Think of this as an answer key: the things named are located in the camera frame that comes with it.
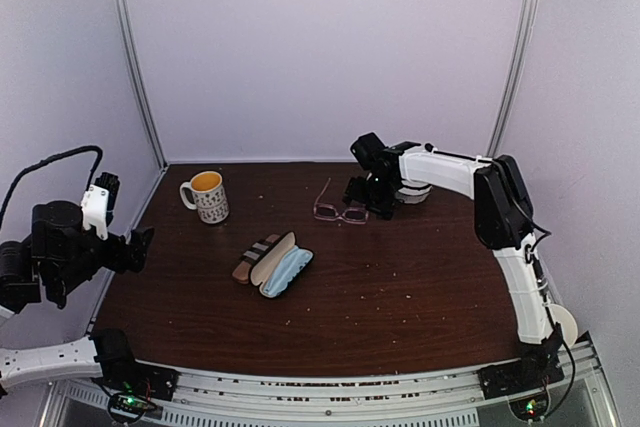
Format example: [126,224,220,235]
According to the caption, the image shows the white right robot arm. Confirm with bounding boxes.
[343,132,558,346]

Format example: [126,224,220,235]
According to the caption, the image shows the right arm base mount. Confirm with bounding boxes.
[478,360,565,424]

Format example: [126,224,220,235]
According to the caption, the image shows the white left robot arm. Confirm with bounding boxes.
[1,201,155,393]

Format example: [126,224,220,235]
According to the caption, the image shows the left aluminium frame post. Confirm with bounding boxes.
[114,0,168,170]

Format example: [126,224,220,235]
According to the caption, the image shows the brown plaid glasses case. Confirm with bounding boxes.
[232,234,280,285]

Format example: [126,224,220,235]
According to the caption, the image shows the aluminium frame post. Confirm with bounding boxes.
[486,0,539,157]
[114,0,168,170]

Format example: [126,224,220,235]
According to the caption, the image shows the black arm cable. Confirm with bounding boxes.
[519,216,576,413]
[0,145,104,218]

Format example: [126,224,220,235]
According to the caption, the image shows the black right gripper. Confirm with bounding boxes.
[345,172,398,218]

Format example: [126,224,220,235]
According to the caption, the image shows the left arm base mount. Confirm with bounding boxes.
[91,363,179,425]

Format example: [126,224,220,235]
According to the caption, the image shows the black quilted glasses case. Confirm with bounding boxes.
[249,231,314,298]

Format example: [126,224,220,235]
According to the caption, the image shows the white floral mug yellow inside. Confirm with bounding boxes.
[179,171,230,225]

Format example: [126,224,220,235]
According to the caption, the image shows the pink frame sunglasses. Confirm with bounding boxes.
[312,178,369,225]

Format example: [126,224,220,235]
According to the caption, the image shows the white fluted ceramic bowl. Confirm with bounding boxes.
[395,184,433,205]

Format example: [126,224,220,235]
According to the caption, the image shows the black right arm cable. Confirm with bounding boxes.
[519,216,576,413]

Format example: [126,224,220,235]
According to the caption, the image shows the light blue cloth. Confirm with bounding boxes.
[260,246,314,298]

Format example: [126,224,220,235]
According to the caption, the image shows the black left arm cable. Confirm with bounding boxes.
[0,145,104,218]

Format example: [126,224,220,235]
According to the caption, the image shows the white paper cup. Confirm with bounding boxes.
[547,303,579,347]

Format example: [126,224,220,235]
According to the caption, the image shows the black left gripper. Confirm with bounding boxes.
[51,226,153,298]

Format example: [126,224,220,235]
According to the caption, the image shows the right aluminium frame post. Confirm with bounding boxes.
[486,0,539,157]

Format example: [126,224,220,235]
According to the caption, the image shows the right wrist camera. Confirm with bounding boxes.
[350,132,386,170]

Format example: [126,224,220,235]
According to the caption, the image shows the front aluminium rail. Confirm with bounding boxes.
[49,359,621,427]

